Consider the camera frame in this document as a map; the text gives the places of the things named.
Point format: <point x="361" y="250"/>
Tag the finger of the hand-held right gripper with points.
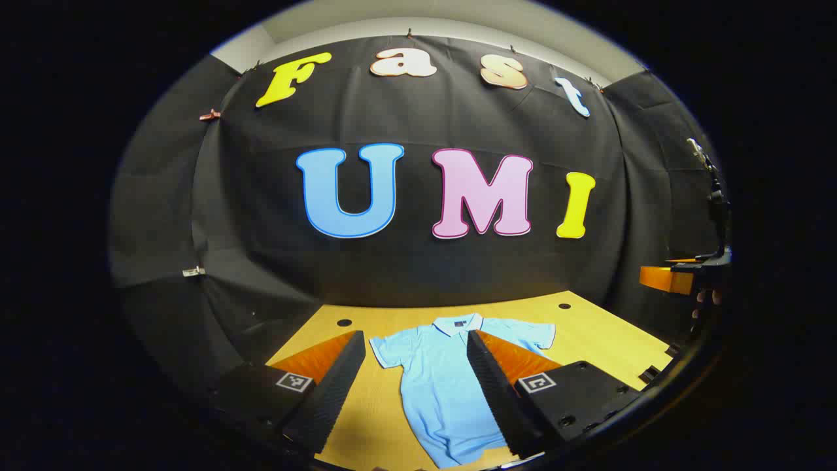
<point x="667" y="279"/>

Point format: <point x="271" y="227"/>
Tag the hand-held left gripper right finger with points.
<point x="494" y="392"/>

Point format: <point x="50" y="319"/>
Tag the black backdrop cloth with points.
<point x="418" y="268"/>

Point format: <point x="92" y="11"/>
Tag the copper metal clip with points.
<point x="209" y="115"/>

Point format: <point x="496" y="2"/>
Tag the white metal clip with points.
<point x="193" y="271"/>

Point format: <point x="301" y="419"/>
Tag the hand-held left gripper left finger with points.
<point x="330" y="392"/>

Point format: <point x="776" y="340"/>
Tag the light blue T-shirt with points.
<point x="435" y="383"/>

